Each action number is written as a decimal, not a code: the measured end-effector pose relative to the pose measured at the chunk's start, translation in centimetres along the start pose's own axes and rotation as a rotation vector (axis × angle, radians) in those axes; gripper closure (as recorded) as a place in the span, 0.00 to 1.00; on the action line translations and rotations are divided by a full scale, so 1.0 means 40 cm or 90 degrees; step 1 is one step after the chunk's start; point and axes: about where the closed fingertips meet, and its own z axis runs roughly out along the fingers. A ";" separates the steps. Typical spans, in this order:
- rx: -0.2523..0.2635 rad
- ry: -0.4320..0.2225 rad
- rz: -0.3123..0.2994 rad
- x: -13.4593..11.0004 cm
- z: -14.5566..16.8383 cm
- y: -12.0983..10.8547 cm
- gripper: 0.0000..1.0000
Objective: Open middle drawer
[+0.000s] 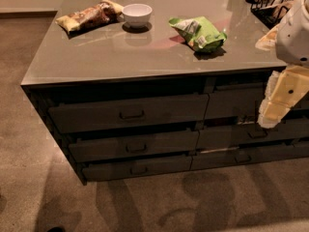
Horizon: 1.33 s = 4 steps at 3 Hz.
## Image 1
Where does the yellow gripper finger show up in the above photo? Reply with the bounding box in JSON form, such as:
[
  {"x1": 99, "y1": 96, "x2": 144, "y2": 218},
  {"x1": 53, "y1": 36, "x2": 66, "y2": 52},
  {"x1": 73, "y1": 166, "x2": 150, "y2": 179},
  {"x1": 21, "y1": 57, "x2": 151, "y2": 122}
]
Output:
[
  {"x1": 258, "y1": 100, "x2": 294, "y2": 129},
  {"x1": 255, "y1": 26, "x2": 278, "y2": 51}
]

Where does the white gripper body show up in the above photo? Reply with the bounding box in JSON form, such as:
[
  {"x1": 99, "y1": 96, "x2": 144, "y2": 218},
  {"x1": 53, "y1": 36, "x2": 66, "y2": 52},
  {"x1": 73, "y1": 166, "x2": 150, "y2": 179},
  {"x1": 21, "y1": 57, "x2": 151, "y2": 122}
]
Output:
[{"x1": 265, "y1": 65, "x2": 309, "y2": 107}]

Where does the drawer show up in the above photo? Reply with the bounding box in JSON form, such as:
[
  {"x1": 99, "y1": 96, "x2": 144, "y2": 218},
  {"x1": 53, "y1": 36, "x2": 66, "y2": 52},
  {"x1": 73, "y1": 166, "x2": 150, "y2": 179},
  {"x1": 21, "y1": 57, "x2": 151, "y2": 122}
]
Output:
[
  {"x1": 48, "y1": 94, "x2": 209, "y2": 133},
  {"x1": 204, "y1": 82, "x2": 309, "y2": 120},
  {"x1": 191, "y1": 142, "x2": 309, "y2": 170},
  {"x1": 69, "y1": 130, "x2": 199, "y2": 162},
  {"x1": 82, "y1": 155, "x2": 192, "y2": 182},
  {"x1": 197, "y1": 119, "x2": 309, "y2": 150}
]

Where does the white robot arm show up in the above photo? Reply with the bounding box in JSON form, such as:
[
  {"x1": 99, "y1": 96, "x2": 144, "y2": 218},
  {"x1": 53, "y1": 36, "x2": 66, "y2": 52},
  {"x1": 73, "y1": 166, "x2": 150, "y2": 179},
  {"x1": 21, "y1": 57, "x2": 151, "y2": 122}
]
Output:
[{"x1": 255, "y1": 0, "x2": 309, "y2": 129}]

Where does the grey drawer cabinet island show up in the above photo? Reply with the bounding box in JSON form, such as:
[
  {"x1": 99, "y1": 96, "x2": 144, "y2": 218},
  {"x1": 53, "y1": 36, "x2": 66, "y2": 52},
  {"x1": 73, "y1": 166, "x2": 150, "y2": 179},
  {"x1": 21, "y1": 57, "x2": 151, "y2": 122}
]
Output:
[{"x1": 21, "y1": 0, "x2": 309, "y2": 183}]

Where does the brown bag in basket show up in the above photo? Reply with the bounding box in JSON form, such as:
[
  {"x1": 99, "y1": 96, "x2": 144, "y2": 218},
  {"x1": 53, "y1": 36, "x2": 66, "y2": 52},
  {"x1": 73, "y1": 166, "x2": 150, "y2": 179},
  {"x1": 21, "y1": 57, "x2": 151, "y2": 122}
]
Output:
[{"x1": 272, "y1": 0, "x2": 295, "y2": 20}]

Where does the green chip bag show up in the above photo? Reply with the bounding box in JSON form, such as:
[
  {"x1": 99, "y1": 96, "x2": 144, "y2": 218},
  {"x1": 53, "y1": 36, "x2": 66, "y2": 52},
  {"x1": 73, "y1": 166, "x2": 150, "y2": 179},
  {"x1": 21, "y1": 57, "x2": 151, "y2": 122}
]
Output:
[{"x1": 169, "y1": 16, "x2": 227, "y2": 53}]

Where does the white bowl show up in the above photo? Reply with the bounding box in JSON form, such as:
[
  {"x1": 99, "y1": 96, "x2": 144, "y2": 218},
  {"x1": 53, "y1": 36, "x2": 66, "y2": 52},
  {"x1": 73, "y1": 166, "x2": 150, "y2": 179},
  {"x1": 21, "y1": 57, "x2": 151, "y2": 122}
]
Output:
[{"x1": 122, "y1": 4, "x2": 153, "y2": 28}]

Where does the brown yellow snack bag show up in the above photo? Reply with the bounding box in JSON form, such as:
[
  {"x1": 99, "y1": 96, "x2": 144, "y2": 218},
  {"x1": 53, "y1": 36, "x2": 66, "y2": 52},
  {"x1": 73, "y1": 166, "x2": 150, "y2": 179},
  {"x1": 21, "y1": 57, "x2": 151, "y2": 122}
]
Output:
[{"x1": 55, "y1": 0, "x2": 124, "y2": 34}]

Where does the black wire basket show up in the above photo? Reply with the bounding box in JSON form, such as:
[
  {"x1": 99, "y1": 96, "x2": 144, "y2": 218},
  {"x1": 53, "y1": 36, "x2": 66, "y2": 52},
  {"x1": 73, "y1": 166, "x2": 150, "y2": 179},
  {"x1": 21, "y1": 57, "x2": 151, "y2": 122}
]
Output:
[{"x1": 250, "y1": 0, "x2": 305, "y2": 30}]

